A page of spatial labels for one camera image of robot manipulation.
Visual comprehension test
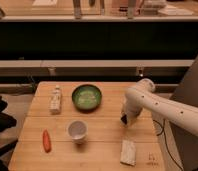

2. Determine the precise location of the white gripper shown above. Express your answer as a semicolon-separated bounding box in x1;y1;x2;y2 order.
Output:
122;102;142;126

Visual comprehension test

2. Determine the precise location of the white cup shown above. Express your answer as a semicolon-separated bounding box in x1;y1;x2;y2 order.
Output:
67;120;87;144

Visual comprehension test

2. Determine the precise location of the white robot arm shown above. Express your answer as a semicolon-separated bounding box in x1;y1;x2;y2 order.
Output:
122;78;198;136

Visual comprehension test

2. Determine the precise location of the green bowl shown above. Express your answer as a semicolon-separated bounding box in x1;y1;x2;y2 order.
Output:
72;84;102;111

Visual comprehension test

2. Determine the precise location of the white tube bottle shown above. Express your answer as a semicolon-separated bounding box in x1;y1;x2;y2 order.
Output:
50;85;62;114

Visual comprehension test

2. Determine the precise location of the black cable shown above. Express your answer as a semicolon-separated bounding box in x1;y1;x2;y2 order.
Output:
152;118;185;171

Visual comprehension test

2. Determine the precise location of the black eraser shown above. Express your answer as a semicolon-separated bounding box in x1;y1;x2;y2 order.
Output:
121;115;128;125

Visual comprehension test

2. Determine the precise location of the orange carrot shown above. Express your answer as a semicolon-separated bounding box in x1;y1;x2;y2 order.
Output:
43;130;51;153

